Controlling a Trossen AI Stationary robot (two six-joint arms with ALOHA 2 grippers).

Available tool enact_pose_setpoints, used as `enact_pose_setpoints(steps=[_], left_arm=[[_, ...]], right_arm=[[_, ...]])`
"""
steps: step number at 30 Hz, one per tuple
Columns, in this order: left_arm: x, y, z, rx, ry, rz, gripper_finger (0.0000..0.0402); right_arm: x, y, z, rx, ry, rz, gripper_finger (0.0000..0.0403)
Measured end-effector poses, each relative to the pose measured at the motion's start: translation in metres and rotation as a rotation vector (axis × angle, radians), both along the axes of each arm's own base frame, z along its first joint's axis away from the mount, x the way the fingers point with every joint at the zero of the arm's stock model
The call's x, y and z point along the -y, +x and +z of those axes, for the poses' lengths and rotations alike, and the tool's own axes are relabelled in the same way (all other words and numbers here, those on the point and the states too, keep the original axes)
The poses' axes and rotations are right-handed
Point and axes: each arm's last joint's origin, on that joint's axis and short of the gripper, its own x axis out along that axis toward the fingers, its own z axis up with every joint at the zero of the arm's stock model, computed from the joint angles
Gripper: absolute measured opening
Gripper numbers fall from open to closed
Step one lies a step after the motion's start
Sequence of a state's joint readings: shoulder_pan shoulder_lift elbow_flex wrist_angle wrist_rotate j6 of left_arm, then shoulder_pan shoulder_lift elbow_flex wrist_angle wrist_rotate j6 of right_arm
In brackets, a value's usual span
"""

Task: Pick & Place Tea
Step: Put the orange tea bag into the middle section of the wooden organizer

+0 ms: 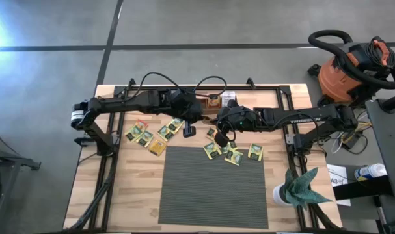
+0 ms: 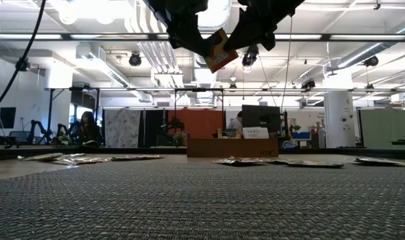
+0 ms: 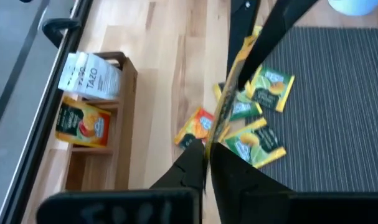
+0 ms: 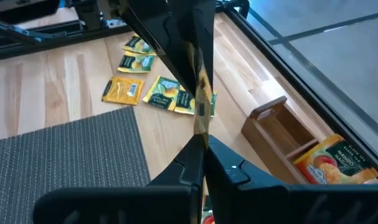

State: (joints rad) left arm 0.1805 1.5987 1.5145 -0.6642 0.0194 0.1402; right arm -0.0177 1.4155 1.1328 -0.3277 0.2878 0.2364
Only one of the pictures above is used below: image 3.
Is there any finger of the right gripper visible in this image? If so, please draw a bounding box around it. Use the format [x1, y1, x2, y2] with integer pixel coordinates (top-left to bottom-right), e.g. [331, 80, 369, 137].
[237, 0, 319, 91]
[225, 0, 262, 79]

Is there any grey woven placemat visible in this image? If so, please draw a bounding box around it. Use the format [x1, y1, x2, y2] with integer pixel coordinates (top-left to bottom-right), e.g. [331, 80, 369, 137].
[235, 26, 378, 193]

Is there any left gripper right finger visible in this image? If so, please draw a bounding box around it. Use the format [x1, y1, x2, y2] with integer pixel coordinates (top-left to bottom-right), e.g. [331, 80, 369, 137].
[209, 142, 378, 224]

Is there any white Tazo tea packet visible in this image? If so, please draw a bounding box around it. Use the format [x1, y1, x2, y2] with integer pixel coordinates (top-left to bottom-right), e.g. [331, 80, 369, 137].
[76, 52, 123, 100]
[57, 51, 83, 94]

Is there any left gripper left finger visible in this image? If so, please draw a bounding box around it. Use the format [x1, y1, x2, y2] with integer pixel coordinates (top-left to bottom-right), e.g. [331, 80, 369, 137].
[35, 139, 208, 224]

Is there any black curved cable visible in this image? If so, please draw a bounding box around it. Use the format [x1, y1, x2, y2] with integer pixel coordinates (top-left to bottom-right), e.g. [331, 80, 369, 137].
[41, 17, 83, 50]

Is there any white plant pot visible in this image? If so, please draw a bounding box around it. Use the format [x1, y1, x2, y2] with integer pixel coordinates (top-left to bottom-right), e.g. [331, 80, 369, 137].
[328, 0, 378, 17]

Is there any wooden compartment box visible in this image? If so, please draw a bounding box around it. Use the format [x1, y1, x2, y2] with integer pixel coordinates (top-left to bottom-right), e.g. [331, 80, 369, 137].
[60, 51, 139, 191]

